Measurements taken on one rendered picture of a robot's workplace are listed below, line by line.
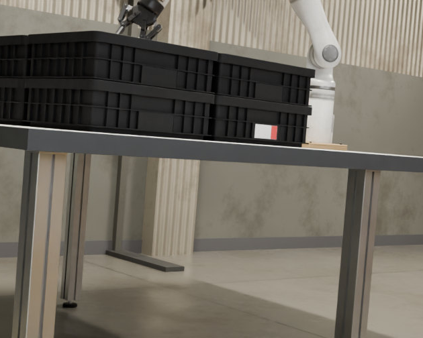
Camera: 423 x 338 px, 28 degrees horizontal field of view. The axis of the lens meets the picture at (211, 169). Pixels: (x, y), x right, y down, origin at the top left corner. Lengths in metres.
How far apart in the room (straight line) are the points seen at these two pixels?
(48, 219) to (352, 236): 0.89
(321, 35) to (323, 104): 0.22
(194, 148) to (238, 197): 3.67
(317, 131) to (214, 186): 2.60
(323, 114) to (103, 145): 1.24
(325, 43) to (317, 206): 3.29
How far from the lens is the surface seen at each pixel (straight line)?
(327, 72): 2.79
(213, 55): 2.18
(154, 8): 2.56
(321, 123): 2.71
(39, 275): 1.63
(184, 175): 4.96
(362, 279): 2.22
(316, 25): 2.70
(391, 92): 6.42
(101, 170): 4.77
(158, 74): 2.06
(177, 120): 2.11
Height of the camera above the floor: 0.71
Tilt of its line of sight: 2 degrees down
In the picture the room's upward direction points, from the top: 5 degrees clockwise
